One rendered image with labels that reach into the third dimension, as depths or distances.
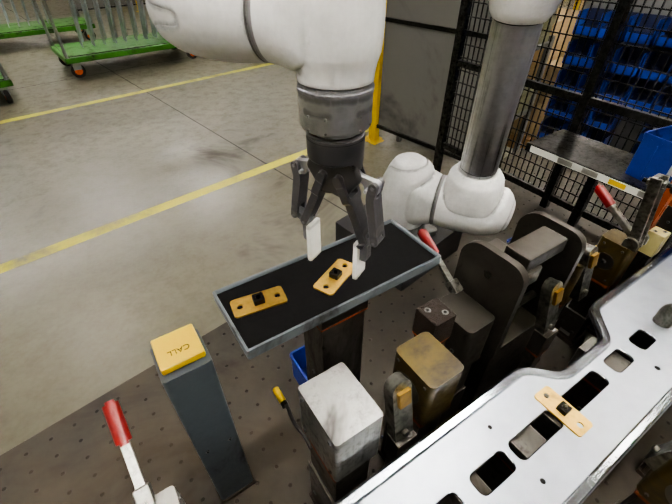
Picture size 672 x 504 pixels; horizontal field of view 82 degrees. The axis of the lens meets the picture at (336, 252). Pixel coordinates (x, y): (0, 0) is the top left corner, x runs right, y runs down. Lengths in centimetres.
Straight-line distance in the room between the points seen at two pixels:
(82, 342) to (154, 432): 136
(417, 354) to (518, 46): 66
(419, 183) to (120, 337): 172
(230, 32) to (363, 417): 49
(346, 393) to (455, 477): 20
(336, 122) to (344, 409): 37
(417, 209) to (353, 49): 81
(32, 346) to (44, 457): 139
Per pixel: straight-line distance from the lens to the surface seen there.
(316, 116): 47
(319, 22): 43
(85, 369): 227
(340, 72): 44
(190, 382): 61
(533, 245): 75
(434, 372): 65
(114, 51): 695
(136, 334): 229
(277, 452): 100
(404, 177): 116
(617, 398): 85
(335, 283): 64
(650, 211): 107
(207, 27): 50
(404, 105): 366
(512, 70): 100
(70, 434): 118
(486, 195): 114
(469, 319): 73
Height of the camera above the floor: 161
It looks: 40 degrees down
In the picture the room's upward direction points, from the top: straight up
